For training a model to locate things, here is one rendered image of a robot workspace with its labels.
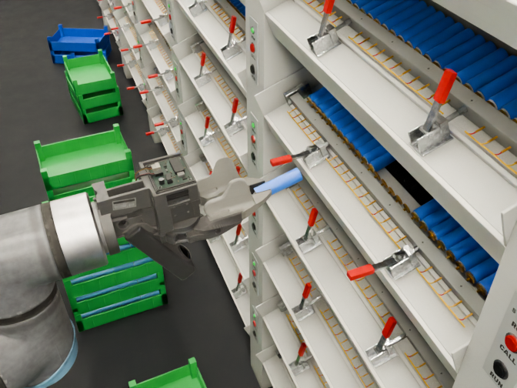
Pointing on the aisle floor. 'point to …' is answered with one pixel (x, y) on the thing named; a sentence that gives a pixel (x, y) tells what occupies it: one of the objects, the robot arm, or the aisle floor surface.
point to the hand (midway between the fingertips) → (258, 194)
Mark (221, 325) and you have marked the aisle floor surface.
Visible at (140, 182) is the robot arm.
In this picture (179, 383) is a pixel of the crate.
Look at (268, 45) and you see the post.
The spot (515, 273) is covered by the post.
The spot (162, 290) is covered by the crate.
